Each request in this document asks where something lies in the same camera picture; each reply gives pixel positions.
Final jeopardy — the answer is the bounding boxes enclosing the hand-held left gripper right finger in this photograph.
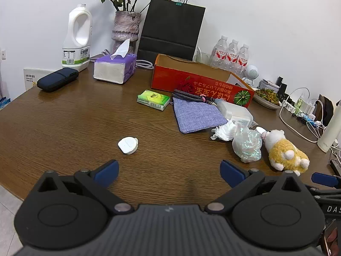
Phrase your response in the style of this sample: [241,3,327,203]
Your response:
[205,159,307,215]

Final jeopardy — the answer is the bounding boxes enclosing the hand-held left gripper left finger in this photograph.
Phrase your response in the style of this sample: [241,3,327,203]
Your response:
[37,159,134,215]

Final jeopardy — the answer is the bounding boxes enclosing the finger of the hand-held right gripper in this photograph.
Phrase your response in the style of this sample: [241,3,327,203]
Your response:
[306,172,341,201]

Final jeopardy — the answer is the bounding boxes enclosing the iridescent plastic wrapper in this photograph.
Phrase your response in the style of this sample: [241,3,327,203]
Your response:
[232,127,263,163]

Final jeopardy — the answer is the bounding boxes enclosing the white round case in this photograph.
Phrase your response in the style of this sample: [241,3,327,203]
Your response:
[118,137,139,154]

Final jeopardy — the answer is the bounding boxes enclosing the white and yellow plush toy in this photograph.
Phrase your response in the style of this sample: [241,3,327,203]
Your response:
[260,129,310,177]

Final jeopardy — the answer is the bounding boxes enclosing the clear cotton swab box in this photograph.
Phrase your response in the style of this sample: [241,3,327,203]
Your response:
[215,99,254,128]

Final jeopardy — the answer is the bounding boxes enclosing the blue fabric pouch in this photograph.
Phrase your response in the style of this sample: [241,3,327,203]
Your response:
[172,97,229,134]

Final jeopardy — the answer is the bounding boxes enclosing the green tissue packet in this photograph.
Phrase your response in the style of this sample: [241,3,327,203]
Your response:
[137,90,171,111]

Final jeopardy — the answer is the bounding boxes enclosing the red cardboard box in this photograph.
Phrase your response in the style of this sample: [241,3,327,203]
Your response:
[151,54,256,109]

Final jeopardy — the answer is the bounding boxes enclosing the red rose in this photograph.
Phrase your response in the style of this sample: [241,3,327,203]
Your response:
[176,76,199,94]

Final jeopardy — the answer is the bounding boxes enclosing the crumpled white tissue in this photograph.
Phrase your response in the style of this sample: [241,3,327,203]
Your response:
[210,121,237,141]

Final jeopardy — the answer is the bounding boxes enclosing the white thermos bottle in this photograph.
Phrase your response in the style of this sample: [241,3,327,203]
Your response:
[317,106,341,153]

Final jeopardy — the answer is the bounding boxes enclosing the white power strip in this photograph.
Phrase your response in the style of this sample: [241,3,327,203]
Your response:
[282,100,316,120]

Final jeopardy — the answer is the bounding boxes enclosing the bowl of green vegetables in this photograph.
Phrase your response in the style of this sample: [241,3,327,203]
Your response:
[253,87,283,110]

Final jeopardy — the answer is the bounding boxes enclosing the black upright block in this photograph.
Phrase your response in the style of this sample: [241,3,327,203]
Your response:
[276,76,289,99]

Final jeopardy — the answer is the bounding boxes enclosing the small white robot speaker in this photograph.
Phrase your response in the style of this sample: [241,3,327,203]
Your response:
[241,64,260,86]

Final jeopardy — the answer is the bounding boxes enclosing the purple tissue box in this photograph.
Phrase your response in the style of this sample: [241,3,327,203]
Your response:
[93,38,137,85]

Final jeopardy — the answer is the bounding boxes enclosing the dark blue zip case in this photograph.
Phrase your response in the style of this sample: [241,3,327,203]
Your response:
[36,67,79,93]

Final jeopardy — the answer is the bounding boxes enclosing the red label water bottle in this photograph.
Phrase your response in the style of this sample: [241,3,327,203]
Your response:
[210,35,229,68]
[225,39,240,71]
[236,43,250,74]

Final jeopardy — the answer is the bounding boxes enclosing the clear glass cup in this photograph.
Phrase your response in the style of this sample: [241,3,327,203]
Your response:
[196,47,211,65]

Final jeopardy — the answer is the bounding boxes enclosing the white milk jug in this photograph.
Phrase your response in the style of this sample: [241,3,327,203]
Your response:
[62,4,92,73]

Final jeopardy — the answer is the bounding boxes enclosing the mottled purple vase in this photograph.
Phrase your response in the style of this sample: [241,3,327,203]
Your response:
[111,11,142,55]

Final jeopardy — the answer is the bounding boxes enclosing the black paper bag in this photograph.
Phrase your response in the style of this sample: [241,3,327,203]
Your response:
[137,0,206,61]

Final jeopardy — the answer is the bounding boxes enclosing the white charging cable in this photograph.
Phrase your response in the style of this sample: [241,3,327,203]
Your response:
[279,87,324,143]

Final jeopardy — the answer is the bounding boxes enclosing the braided dark cable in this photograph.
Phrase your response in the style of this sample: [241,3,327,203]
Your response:
[172,89,217,105]

